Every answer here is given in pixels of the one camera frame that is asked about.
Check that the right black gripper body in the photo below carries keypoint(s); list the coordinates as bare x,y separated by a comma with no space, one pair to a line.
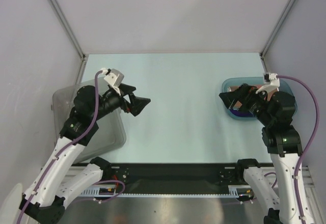
244,99

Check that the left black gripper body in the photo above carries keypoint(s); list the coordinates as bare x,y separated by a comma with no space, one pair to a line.
112,101

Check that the purple towel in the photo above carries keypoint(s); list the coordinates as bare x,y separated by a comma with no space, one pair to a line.
240,114

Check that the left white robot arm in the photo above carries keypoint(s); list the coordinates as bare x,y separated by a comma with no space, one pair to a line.
48,197

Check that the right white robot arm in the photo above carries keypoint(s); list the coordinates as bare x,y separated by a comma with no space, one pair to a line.
283,143

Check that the teal plastic tray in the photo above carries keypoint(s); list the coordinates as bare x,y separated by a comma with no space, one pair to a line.
255,81

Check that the clear plastic bin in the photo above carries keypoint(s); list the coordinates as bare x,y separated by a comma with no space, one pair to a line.
110,135

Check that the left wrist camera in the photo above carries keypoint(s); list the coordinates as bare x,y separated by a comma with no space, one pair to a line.
113,78

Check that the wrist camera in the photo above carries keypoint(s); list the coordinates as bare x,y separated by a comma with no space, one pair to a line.
113,78
271,82

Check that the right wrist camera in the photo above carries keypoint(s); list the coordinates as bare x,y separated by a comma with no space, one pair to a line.
271,82

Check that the right aluminium frame post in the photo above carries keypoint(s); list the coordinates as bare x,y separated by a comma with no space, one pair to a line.
281,20

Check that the aluminium frame post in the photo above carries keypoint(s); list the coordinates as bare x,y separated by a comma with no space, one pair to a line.
281,20
66,27

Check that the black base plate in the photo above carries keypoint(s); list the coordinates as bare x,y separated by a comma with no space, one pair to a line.
177,178

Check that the white slotted cable duct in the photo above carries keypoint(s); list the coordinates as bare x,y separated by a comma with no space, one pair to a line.
93,192

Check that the left aluminium frame post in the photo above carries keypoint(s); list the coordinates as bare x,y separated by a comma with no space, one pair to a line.
66,27

